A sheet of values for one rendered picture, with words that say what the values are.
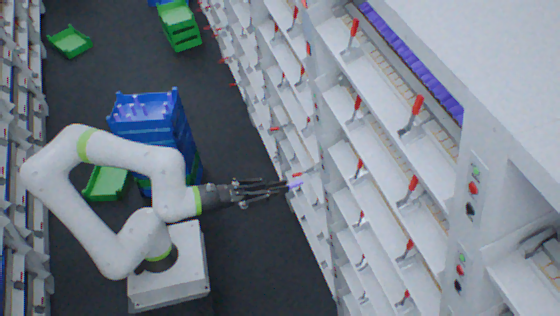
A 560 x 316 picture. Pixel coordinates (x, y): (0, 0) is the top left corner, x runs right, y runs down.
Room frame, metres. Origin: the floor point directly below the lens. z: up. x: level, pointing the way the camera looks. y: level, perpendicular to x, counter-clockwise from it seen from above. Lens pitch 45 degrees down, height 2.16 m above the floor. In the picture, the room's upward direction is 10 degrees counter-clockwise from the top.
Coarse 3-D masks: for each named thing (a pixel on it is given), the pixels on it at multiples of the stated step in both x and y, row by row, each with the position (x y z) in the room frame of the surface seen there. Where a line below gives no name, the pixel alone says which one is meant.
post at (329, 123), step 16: (320, 0) 1.12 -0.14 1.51; (320, 48) 1.12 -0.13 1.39; (320, 64) 1.12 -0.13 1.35; (336, 64) 1.13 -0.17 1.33; (320, 96) 1.13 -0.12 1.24; (320, 112) 1.14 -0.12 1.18; (320, 128) 1.16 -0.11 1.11; (320, 160) 1.20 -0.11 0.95; (336, 176) 1.12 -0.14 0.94; (336, 208) 1.12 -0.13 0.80; (336, 240) 1.12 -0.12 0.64; (336, 256) 1.14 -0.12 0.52
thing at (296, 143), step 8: (272, 104) 1.80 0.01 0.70; (280, 104) 1.80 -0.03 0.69; (280, 112) 1.76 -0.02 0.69; (280, 120) 1.72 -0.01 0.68; (288, 120) 1.70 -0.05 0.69; (288, 136) 1.62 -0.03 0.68; (296, 136) 1.60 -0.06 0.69; (296, 144) 1.56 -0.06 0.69; (304, 144) 1.54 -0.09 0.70; (296, 152) 1.52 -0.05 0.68; (304, 152) 1.50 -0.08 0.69; (304, 160) 1.47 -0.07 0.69; (312, 160) 1.45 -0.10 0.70; (304, 168) 1.43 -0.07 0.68; (320, 176) 1.37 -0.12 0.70; (312, 184) 1.35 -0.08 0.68; (320, 184) 1.33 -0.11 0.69; (320, 192) 1.30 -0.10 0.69; (320, 200) 1.27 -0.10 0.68
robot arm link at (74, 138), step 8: (72, 128) 1.50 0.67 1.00; (80, 128) 1.49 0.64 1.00; (88, 128) 1.49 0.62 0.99; (56, 136) 1.49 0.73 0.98; (64, 136) 1.48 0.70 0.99; (72, 136) 1.46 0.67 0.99; (80, 136) 1.45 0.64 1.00; (88, 136) 1.44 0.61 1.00; (64, 144) 1.45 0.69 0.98; (72, 144) 1.44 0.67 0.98; (80, 144) 1.42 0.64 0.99; (72, 152) 1.43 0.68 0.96; (80, 152) 1.41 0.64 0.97; (80, 160) 1.42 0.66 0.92; (88, 160) 1.39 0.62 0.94
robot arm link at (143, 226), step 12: (132, 216) 1.41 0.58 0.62; (144, 216) 1.39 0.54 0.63; (132, 228) 1.35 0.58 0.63; (144, 228) 1.34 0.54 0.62; (156, 228) 1.35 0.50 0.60; (144, 240) 1.30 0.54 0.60; (156, 240) 1.33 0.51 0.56; (168, 240) 1.37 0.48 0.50; (144, 252) 1.28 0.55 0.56; (156, 252) 1.33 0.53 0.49; (168, 252) 1.35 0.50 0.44
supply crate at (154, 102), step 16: (128, 96) 2.28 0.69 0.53; (144, 96) 2.27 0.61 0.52; (160, 96) 2.25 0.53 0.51; (176, 96) 2.20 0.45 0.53; (112, 112) 2.17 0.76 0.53; (128, 112) 2.21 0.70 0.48; (160, 112) 2.17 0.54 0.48; (176, 112) 2.14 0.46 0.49; (112, 128) 2.09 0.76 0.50; (128, 128) 2.08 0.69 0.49; (144, 128) 2.07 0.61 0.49
